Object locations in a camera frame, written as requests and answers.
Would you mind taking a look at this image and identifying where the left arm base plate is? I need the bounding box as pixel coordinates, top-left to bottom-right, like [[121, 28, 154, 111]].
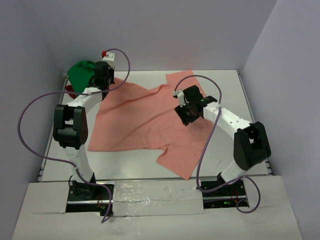
[[65, 181, 110, 217]]

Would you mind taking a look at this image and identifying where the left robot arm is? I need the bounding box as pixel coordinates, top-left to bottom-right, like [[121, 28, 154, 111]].
[[53, 60, 115, 199]]

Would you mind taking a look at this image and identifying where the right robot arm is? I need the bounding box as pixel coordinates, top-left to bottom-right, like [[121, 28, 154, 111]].
[[173, 85, 271, 196]]

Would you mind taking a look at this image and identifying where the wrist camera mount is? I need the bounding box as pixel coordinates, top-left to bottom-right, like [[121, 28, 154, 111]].
[[173, 89, 186, 107], [101, 50, 115, 69]]

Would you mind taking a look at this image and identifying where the green folded t shirt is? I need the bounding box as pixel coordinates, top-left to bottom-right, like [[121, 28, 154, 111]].
[[67, 60, 95, 93]]

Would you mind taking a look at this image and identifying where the pink t shirt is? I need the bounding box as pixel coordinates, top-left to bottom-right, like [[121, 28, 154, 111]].
[[87, 70, 213, 180]]

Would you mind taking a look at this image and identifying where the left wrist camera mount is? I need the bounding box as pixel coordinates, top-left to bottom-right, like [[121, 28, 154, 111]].
[[101, 50, 115, 69]]

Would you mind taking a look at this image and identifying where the red folded t shirt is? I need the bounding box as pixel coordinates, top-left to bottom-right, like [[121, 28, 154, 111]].
[[65, 84, 78, 100]]

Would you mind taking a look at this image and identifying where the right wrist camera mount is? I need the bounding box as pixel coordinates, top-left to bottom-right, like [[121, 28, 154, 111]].
[[173, 89, 186, 107]]

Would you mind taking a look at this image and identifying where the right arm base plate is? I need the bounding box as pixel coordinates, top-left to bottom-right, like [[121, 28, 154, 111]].
[[202, 180, 249, 209]]

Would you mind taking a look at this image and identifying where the silver taped panel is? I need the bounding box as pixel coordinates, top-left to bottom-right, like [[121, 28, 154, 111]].
[[112, 180, 204, 217]]

